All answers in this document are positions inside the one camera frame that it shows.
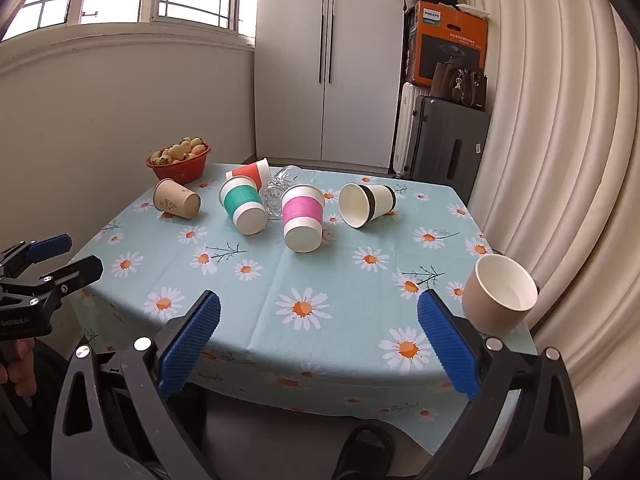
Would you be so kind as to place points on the pink sleeve paper cup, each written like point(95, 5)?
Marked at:
point(301, 210)

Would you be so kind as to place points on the clear glass cup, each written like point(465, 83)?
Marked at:
point(275, 191)

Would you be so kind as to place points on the brown handbag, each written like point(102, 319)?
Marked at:
point(467, 87)

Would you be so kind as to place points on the black slipper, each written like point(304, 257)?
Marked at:
point(362, 452)

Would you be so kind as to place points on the red bowl of fruit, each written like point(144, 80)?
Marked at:
point(182, 172)

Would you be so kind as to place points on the black band white cup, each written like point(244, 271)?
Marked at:
point(382, 197)

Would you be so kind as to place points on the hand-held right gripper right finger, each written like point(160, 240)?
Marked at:
point(447, 345)

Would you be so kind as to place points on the red sleeve paper cup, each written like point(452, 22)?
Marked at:
point(252, 172)

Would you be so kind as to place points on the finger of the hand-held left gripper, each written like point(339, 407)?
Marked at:
point(50, 246)
point(75, 272)

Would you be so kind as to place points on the white suitcase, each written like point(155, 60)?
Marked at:
point(407, 125)

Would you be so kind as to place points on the green sleeve paper cup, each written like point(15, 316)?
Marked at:
point(241, 201)

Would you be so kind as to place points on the white wardrobe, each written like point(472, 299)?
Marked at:
point(290, 60)

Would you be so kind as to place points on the person's left hand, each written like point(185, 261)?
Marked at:
point(20, 367)

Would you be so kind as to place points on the brown kraft paper cup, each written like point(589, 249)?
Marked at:
point(177, 200)

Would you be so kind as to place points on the cream curtain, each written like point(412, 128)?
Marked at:
point(560, 160)

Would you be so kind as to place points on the orange cardboard box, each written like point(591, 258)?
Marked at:
point(450, 27)

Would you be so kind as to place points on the dark grey suitcase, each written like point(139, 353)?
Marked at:
point(450, 145)

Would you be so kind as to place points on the beige cup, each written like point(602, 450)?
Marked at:
point(487, 305)

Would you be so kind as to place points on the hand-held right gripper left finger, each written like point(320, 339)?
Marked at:
point(190, 345)

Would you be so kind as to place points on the pile of pale fruits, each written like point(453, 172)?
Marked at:
point(177, 152)

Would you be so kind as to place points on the flat white box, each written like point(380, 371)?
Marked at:
point(472, 9)

